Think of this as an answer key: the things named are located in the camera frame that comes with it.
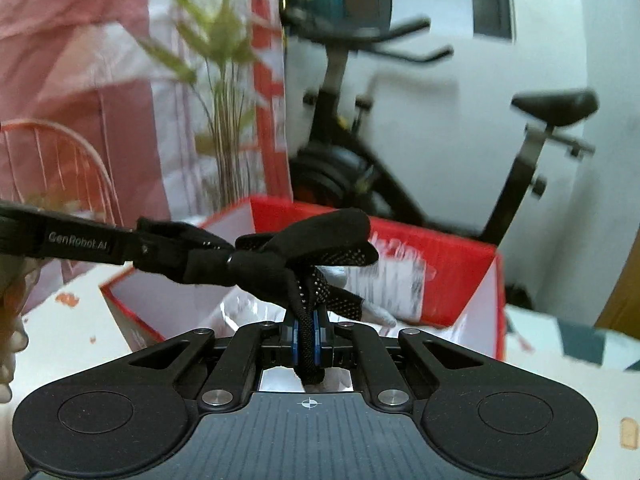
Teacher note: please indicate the dark framed window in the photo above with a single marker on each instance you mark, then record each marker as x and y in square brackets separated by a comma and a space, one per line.
[492, 0]

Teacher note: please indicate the pink printed backdrop cloth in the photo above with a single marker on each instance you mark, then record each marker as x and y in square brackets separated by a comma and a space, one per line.
[75, 60]

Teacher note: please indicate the person's left hand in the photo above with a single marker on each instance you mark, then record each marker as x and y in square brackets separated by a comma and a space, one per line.
[10, 340]

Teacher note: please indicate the black dotted glove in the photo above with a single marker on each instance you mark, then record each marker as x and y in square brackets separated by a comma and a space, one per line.
[320, 230]

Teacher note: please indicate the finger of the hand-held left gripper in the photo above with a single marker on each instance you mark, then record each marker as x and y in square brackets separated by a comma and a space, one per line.
[175, 235]
[200, 267]

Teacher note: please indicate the red strawberry print box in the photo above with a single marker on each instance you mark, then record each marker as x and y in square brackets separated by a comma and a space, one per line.
[450, 260]

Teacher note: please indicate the wooden door frame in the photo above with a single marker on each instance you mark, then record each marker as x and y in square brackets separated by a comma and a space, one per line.
[622, 315]

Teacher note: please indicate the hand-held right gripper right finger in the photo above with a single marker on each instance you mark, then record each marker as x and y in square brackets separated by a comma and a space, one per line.
[320, 342]

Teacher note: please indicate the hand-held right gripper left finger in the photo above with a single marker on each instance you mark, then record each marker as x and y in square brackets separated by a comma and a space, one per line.
[296, 342]

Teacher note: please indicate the printed tablecloth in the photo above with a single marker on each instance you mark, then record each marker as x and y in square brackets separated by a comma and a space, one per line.
[550, 360]

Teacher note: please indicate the black exercise bike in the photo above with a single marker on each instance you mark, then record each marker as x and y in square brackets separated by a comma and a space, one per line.
[340, 160]

